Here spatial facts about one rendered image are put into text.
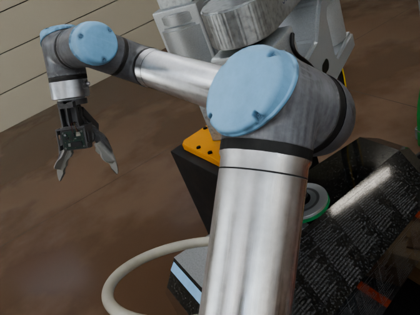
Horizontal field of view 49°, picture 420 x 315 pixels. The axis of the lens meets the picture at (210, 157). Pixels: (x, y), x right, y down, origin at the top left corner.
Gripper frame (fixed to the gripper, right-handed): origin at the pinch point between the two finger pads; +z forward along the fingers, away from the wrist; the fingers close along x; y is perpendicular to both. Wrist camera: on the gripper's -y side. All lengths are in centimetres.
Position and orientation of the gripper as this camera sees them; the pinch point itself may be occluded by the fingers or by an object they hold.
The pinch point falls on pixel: (89, 177)
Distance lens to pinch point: 121.2
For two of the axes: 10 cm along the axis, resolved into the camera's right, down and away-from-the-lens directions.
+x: 9.9, -1.2, -0.8
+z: 1.3, 9.7, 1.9
